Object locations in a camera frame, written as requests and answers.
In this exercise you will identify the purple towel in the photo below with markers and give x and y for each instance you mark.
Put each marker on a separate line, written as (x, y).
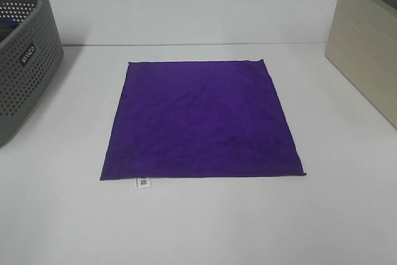
(189, 119)

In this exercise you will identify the white towel label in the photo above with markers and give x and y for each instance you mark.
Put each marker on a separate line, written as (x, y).
(142, 183)

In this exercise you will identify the grey perforated plastic basket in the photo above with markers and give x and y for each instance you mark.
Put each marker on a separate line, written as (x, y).
(31, 53)

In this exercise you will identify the beige storage box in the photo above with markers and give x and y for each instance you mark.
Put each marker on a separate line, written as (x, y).
(362, 46)

